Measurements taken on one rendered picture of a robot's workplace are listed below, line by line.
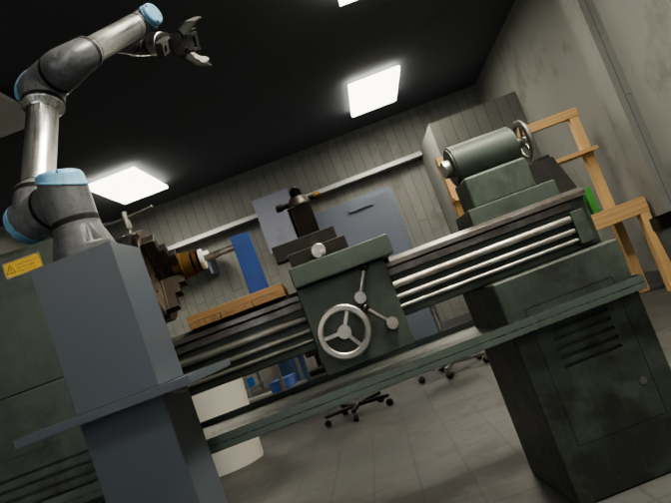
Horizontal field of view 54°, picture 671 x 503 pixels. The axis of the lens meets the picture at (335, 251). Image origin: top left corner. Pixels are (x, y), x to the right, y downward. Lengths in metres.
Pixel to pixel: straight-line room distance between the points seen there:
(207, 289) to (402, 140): 3.51
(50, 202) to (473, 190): 1.26
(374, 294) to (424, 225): 7.52
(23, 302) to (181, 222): 7.76
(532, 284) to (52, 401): 1.41
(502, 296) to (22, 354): 1.38
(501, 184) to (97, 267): 1.27
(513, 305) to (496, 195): 0.39
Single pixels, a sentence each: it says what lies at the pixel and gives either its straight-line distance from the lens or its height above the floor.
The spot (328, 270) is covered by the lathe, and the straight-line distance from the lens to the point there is 1.87.
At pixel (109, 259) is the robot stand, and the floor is 1.06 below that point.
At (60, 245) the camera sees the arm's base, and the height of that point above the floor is 1.14.
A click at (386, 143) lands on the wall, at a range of 9.59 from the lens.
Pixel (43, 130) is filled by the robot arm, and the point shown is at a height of 1.49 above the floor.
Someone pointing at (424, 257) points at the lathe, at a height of 0.82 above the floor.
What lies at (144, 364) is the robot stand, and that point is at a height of 0.81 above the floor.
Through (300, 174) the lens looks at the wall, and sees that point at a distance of 9.55.
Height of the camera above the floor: 0.76
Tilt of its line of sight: 5 degrees up
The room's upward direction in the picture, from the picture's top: 21 degrees counter-clockwise
